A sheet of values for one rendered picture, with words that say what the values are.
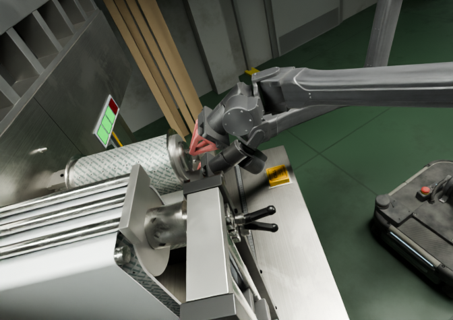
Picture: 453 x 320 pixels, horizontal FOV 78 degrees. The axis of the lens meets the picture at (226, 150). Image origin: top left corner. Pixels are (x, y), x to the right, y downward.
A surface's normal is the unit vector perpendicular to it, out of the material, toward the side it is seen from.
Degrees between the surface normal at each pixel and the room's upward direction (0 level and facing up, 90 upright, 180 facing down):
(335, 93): 86
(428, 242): 0
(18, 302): 90
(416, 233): 0
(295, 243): 0
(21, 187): 90
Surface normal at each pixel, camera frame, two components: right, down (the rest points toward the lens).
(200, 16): 0.48, 0.51
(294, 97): -0.61, 0.60
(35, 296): 0.10, 0.66
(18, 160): 0.96, -0.25
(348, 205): -0.26, -0.70
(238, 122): -0.10, 0.56
